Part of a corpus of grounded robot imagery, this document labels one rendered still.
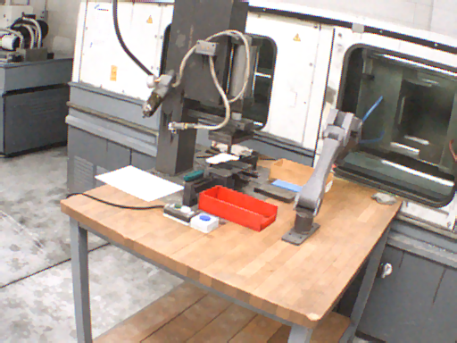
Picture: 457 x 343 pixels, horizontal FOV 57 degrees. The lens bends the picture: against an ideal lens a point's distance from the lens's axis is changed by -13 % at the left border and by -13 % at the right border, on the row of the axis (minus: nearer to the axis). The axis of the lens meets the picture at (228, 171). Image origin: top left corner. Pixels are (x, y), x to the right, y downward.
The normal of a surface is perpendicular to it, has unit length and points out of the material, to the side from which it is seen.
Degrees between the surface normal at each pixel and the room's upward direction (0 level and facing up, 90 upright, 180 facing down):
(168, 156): 90
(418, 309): 90
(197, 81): 90
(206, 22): 90
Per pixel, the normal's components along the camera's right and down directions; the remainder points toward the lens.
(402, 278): -0.56, 0.21
